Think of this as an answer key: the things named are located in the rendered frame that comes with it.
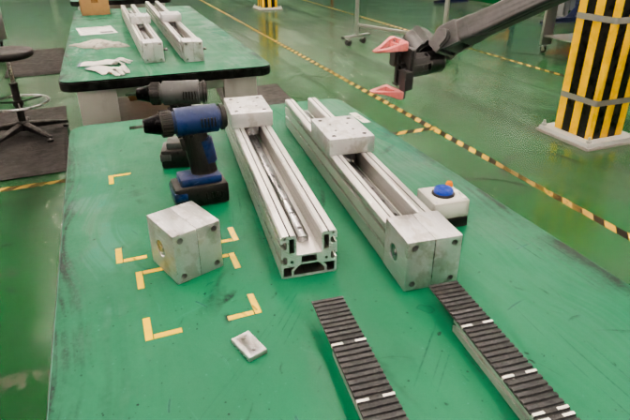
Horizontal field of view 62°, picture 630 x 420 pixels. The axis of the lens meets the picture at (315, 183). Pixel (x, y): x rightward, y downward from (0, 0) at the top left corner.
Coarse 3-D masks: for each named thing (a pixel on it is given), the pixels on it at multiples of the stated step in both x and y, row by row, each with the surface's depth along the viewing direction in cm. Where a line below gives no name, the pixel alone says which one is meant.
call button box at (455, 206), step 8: (424, 192) 109; (432, 192) 108; (456, 192) 109; (424, 200) 108; (432, 200) 106; (440, 200) 106; (448, 200) 106; (456, 200) 106; (464, 200) 106; (432, 208) 105; (440, 208) 105; (448, 208) 105; (456, 208) 106; (464, 208) 107; (448, 216) 106; (456, 216) 107; (464, 216) 108; (456, 224) 108; (464, 224) 108
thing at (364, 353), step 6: (366, 348) 71; (336, 354) 70; (342, 354) 70; (348, 354) 70; (354, 354) 71; (360, 354) 70; (366, 354) 70; (372, 354) 70; (342, 360) 69; (348, 360) 69; (354, 360) 70
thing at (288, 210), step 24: (240, 144) 128; (264, 144) 137; (240, 168) 133; (264, 168) 121; (288, 168) 114; (264, 192) 103; (288, 192) 112; (312, 192) 104; (264, 216) 102; (288, 216) 101; (312, 216) 95; (288, 240) 89; (312, 240) 95; (336, 240) 92; (288, 264) 91; (312, 264) 95; (336, 264) 93
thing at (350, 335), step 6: (348, 330) 75; (354, 330) 75; (360, 330) 75; (330, 336) 74; (336, 336) 74; (342, 336) 74; (348, 336) 74; (354, 336) 74; (360, 336) 74; (330, 342) 73; (336, 342) 73
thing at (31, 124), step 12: (0, 48) 363; (12, 48) 363; (24, 48) 362; (0, 60) 343; (12, 60) 347; (12, 72) 363; (12, 84) 364; (12, 96) 368; (24, 96) 389; (36, 96) 390; (24, 108) 357; (24, 120) 377; (36, 120) 383; (48, 120) 388; (60, 120) 394; (12, 132) 367; (36, 132) 371
